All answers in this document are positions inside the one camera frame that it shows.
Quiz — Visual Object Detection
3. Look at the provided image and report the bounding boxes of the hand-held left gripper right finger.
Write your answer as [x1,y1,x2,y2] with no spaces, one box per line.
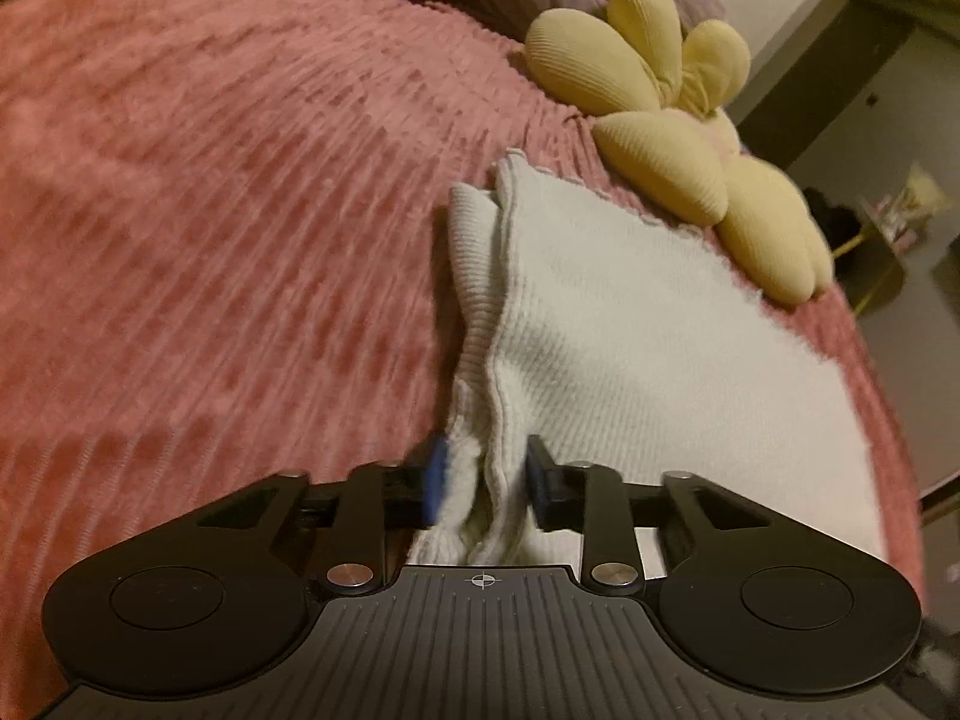
[525,435,775,595]

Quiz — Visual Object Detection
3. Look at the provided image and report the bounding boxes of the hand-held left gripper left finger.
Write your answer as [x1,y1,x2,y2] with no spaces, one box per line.
[191,435,455,593]

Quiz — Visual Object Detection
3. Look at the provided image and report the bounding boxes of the white ribbed knit sweater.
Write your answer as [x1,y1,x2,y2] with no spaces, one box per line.
[409,152,887,569]

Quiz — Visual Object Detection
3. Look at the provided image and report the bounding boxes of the pink ribbed bedspread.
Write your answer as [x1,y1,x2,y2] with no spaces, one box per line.
[0,0,927,541]

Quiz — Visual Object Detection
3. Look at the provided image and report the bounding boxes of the yellow flower-shaped pillow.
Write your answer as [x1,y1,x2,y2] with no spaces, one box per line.
[523,0,835,306]

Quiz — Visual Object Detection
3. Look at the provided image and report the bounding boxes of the yellow-legged side table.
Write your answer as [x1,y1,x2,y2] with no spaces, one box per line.
[829,161,946,316]

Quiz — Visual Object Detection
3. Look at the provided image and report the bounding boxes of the pink and white ornament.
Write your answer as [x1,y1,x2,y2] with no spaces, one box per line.
[874,199,920,248]

